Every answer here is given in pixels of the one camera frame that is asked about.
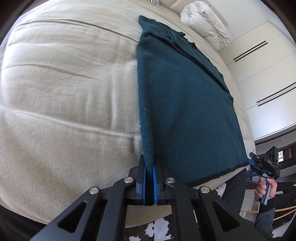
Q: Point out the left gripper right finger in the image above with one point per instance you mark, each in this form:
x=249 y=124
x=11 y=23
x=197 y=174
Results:
x=199 y=214

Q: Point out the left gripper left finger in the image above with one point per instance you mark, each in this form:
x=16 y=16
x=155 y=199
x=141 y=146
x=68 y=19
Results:
x=99 y=214

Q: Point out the dark teal knit sweater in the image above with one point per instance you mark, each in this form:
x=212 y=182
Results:
x=187 y=118

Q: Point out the person's right forearm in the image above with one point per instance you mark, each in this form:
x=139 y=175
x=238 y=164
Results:
x=264 y=219

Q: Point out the person's right hand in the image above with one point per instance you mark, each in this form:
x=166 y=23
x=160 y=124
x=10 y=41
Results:
x=261 y=187

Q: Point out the cowhide rug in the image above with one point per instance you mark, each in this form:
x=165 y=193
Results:
x=158 y=230

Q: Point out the white wardrobe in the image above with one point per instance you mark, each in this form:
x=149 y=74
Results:
x=261 y=60

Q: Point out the beige bed sheet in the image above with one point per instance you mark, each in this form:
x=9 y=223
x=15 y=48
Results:
x=69 y=102

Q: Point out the folded white duvet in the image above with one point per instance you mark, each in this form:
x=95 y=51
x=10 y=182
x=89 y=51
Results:
x=206 y=24

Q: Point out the beige upholstered headboard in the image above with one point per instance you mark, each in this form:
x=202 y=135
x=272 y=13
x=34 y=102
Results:
x=178 y=5

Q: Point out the zebra print pillow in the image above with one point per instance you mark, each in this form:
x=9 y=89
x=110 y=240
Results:
x=156 y=2

